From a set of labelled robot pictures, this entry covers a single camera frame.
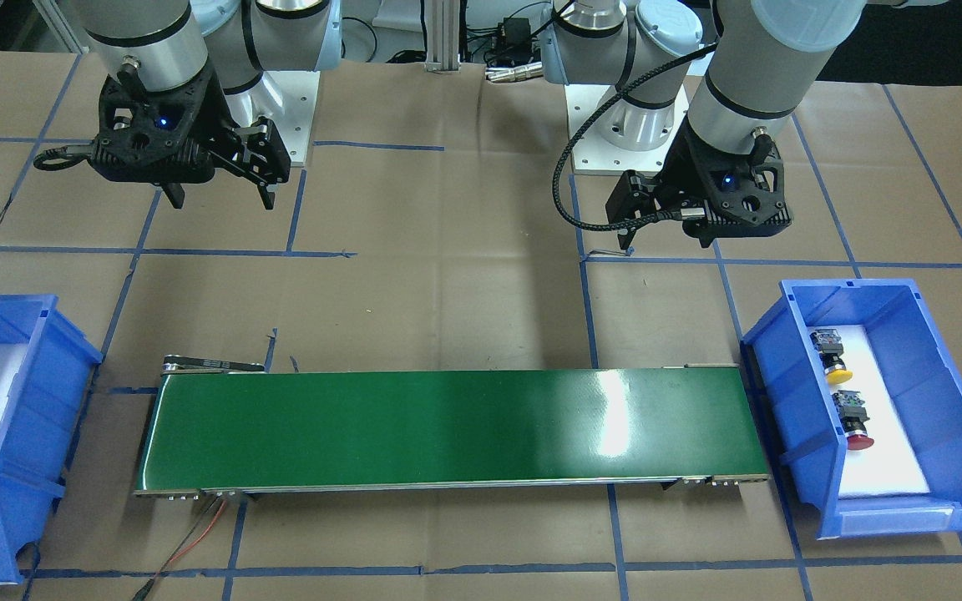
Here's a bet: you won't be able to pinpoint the yellow push button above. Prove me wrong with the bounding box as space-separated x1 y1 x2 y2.
809 328 853 386

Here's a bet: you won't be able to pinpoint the red push button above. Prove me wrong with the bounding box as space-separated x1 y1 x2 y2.
832 389 874 452

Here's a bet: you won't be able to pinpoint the red black conveyor wires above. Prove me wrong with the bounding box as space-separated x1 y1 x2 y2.
132 497 228 601

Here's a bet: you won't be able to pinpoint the blue bin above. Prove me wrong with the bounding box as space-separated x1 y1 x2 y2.
744 279 962 539
0 295 103 584

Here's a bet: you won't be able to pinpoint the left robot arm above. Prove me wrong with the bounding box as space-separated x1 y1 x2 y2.
539 1 865 250

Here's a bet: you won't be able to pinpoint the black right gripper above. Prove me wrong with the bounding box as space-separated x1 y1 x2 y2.
92 64 291 210

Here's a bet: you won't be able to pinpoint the aluminium frame post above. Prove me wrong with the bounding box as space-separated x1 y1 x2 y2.
423 0 465 73

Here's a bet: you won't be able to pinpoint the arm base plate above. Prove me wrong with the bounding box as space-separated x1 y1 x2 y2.
572 87 688 175
226 71 321 168

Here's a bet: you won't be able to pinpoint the green conveyor belt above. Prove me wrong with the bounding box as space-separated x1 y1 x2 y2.
134 366 768 496

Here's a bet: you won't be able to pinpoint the black braided cable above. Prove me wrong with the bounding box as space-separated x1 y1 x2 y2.
554 42 720 232

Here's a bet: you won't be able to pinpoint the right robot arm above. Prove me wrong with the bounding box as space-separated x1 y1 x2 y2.
33 1 342 209

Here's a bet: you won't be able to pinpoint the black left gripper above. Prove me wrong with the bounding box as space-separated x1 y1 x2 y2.
606 127 793 248

